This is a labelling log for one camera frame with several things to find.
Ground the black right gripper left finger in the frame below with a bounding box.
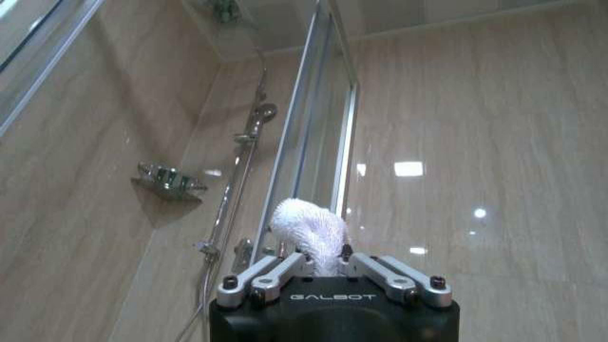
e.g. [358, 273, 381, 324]
[216, 243, 313, 309]

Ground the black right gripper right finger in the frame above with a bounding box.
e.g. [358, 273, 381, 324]
[338, 243, 453, 309]

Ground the white terry towel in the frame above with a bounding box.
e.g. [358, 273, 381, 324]
[265, 197, 353, 277]

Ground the chrome shower mixer tap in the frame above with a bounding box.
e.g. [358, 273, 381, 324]
[190, 237, 276, 271]

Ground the chrome hand shower head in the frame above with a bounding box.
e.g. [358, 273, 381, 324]
[242, 102, 278, 140]

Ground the aluminium framed glass panel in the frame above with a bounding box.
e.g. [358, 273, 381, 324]
[0, 0, 106, 138]

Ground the chrome shower hose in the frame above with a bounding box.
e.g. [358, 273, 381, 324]
[176, 181, 238, 342]

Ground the chrome shower riser rail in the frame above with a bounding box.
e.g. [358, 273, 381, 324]
[206, 46, 269, 264]

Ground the glass shower screen aluminium frame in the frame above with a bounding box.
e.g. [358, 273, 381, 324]
[246, 0, 360, 268]

